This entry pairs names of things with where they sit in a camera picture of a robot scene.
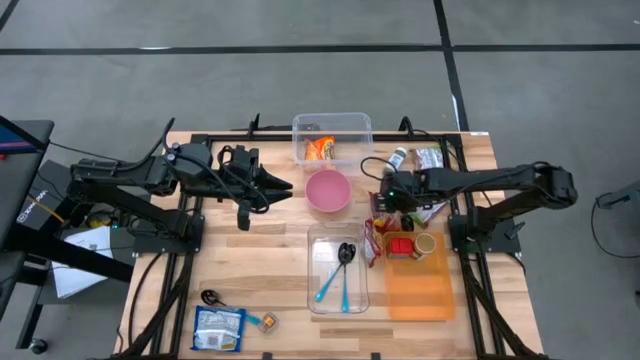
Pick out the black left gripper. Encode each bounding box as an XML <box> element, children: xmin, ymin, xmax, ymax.
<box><xmin>213</xmin><ymin>144</ymin><xmax>295</xmax><ymax>231</ymax></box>

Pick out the white-lidded spice bottle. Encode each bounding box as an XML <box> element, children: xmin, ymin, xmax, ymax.
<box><xmin>383</xmin><ymin>146</ymin><xmax>409</xmax><ymax>174</ymax></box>

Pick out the red yellow snack packet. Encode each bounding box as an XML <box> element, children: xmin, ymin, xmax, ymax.
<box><xmin>368</xmin><ymin>205</ymin><xmax>404</xmax><ymax>234</ymax></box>

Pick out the red box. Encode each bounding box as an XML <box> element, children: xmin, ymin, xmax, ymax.
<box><xmin>387</xmin><ymin>236</ymin><xmax>415</xmax><ymax>260</ymax></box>

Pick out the gold-lidded furikake jar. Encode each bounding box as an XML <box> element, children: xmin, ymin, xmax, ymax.
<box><xmin>412</xmin><ymin>232</ymin><xmax>437</xmax><ymax>260</ymax></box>

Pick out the orange noodle snack packet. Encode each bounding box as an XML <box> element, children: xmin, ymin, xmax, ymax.
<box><xmin>304</xmin><ymin>135</ymin><xmax>337</xmax><ymax>162</ymax></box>

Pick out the pink bowl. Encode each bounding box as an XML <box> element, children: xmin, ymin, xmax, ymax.
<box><xmin>304</xmin><ymin>169</ymin><xmax>353</xmax><ymax>214</ymax></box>

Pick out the deep clear plastic bin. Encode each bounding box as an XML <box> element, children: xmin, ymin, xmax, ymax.
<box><xmin>291</xmin><ymin>112</ymin><xmax>375</xmax><ymax>177</ymax></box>

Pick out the orange plastic tray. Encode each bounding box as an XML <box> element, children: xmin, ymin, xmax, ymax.
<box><xmin>382</xmin><ymin>230</ymin><xmax>457</xmax><ymax>322</ymax></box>

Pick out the small amber jar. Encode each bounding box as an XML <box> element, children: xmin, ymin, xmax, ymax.
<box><xmin>258</xmin><ymin>312</ymin><xmax>280</xmax><ymax>334</ymax></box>

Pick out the blue white seaweed packet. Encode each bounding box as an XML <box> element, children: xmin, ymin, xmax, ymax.
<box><xmin>190</xmin><ymin>305</ymin><xmax>247</xmax><ymax>353</ymax></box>

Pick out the white paper sheet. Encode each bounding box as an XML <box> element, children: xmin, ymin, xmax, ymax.
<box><xmin>51</xmin><ymin>225</ymin><xmax>115</xmax><ymax>300</ymax></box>

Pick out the black box with white logo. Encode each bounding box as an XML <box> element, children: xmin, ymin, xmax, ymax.
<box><xmin>17</xmin><ymin>159</ymin><xmax>84</xmax><ymax>232</ymax></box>

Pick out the black side desk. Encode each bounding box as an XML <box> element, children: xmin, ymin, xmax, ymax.
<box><xmin>0</xmin><ymin>115</ymin><xmax>135</xmax><ymax>351</ymax></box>

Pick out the black aluminium extrusion frame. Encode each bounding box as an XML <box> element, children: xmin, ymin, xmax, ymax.
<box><xmin>112</xmin><ymin>113</ymin><xmax>551</xmax><ymax>360</ymax></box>

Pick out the clear plastic handled organizer tray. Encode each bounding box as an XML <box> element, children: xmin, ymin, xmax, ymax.
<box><xmin>307</xmin><ymin>222</ymin><xmax>371</xmax><ymax>316</ymax></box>

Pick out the yellow cable coil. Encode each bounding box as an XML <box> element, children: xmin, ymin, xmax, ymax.
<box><xmin>84</xmin><ymin>209</ymin><xmax>114</xmax><ymax>229</ymax></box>

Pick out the thick black floor cable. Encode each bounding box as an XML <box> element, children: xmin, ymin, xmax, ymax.
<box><xmin>127</xmin><ymin>252</ymin><xmax>165</xmax><ymax>349</ymax></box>

